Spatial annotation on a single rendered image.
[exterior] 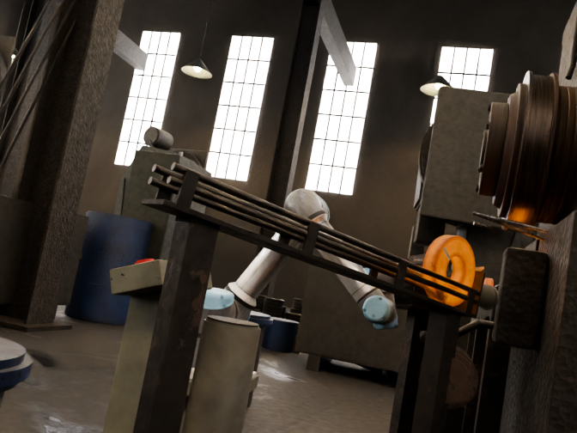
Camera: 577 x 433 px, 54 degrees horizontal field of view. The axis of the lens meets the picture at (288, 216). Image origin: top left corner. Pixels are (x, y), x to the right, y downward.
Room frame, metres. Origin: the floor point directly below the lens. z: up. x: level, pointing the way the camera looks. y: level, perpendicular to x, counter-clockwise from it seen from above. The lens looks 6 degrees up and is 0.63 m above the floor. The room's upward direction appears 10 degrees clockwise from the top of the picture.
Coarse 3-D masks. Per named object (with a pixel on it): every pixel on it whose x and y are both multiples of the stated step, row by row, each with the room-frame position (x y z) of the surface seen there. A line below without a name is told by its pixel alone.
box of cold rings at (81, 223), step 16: (0, 208) 3.65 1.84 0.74; (16, 208) 3.78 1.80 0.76; (32, 208) 3.91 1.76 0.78; (0, 224) 3.68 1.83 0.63; (16, 224) 3.81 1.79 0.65; (80, 224) 4.41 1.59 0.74; (0, 240) 3.71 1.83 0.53; (16, 240) 3.84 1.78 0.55; (80, 240) 4.44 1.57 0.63; (0, 256) 3.74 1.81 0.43; (16, 256) 3.87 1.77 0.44; (80, 256) 4.48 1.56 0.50; (0, 272) 3.77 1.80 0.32; (16, 272) 3.90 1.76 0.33; (64, 272) 4.36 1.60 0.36; (0, 288) 3.80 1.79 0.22; (64, 288) 4.39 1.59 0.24; (64, 304) 4.45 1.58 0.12
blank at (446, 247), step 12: (444, 240) 1.22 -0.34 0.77; (456, 240) 1.23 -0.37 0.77; (432, 252) 1.21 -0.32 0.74; (444, 252) 1.21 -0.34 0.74; (456, 252) 1.24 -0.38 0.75; (468, 252) 1.27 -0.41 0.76; (432, 264) 1.20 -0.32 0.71; (444, 264) 1.21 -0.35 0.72; (456, 264) 1.27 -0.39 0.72; (468, 264) 1.27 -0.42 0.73; (444, 276) 1.22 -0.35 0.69; (456, 276) 1.28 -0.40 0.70; (468, 276) 1.27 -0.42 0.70; (432, 288) 1.21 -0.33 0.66; (456, 288) 1.25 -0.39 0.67; (444, 300) 1.23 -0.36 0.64; (456, 300) 1.25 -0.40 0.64
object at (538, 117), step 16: (528, 80) 1.50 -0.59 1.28; (544, 80) 1.49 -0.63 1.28; (528, 96) 1.44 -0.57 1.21; (544, 96) 1.44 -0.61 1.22; (528, 112) 1.42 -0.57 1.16; (544, 112) 1.42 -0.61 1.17; (528, 128) 1.42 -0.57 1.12; (544, 128) 1.41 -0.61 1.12; (528, 144) 1.43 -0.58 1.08; (544, 144) 1.41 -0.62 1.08; (528, 160) 1.43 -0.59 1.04; (544, 160) 1.42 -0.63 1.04; (528, 176) 1.45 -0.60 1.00; (528, 192) 1.47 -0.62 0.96; (512, 208) 1.52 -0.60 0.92; (528, 208) 1.51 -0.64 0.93; (512, 224) 1.61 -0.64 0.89; (528, 224) 1.58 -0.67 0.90
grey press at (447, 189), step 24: (456, 96) 4.17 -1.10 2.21; (480, 96) 4.15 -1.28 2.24; (504, 96) 4.12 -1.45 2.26; (456, 120) 4.17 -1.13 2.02; (480, 120) 4.14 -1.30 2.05; (432, 144) 4.19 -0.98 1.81; (456, 144) 4.16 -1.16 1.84; (480, 144) 4.14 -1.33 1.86; (432, 168) 4.19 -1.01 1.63; (456, 168) 4.16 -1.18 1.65; (432, 192) 4.18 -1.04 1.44; (456, 192) 4.16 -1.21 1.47; (432, 216) 4.18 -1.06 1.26; (456, 216) 4.15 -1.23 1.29; (432, 240) 4.58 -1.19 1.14; (480, 240) 4.38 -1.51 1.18; (504, 240) 4.35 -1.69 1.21; (528, 240) 4.33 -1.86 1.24; (480, 264) 4.38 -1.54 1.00
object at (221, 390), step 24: (216, 336) 1.13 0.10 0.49; (240, 336) 1.13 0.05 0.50; (216, 360) 1.13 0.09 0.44; (240, 360) 1.14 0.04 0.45; (192, 384) 1.16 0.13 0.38; (216, 384) 1.13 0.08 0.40; (240, 384) 1.14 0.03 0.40; (192, 408) 1.15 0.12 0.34; (216, 408) 1.13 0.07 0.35; (240, 408) 1.15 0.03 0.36; (192, 432) 1.14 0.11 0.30; (216, 432) 1.13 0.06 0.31; (240, 432) 1.17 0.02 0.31
